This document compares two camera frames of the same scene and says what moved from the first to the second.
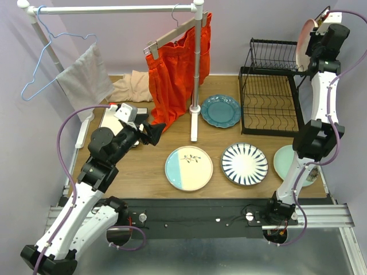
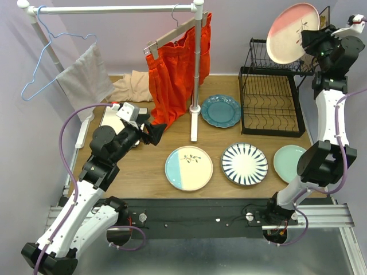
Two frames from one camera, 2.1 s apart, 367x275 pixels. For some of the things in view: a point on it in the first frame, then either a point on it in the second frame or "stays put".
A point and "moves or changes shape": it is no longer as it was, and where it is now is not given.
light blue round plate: x=188 y=168 stays put
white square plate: x=109 y=120 stays put
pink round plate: x=303 y=59 moves or changes shape
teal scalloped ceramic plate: x=221 y=110 stays put
